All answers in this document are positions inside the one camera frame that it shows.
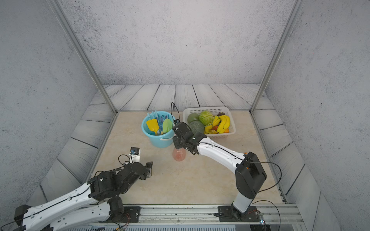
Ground aluminium frame post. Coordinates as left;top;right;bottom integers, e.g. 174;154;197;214
250;0;304;115
47;0;118;115

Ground green cabbage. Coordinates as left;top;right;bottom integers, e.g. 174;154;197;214
198;111;214;126

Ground netted green melon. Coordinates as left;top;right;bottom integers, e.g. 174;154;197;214
189;120;204;135

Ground yellow banana bunch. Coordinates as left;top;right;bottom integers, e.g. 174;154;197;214
212;115;231;134

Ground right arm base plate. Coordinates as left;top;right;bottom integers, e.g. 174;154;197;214
214;205;261;222

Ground yellow bell pepper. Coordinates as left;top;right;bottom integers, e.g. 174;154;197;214
204;124;217;134

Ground smooth green melon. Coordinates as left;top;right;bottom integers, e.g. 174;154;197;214
187;113;199;124

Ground light blue hand rake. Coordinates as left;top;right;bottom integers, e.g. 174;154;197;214
147;110;159;120

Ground right aluminium frame post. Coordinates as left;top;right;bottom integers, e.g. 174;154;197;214
250;0;304;115

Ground yellow plastic shovel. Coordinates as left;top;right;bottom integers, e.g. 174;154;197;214
146;119;160;135

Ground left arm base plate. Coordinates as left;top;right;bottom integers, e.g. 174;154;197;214
112;206;141;224

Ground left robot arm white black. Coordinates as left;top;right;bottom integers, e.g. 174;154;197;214
14;148;153;231

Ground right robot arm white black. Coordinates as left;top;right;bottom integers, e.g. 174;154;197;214
172;119;267;220

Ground teal rake yellow handle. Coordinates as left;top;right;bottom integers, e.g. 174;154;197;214
157;115;167;130

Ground white plastic basket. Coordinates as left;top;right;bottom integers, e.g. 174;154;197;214
183;106;236;139

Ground light blue plastic bucket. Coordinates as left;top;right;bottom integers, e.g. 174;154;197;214
141;111;176;148

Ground left aluminium frame post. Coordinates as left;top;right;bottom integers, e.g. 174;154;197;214
47;0;118;115

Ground aluminium front rail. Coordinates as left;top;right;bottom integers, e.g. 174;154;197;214
50;203;307;231

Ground pink spray bottle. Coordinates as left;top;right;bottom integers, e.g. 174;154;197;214
172;148;187;162

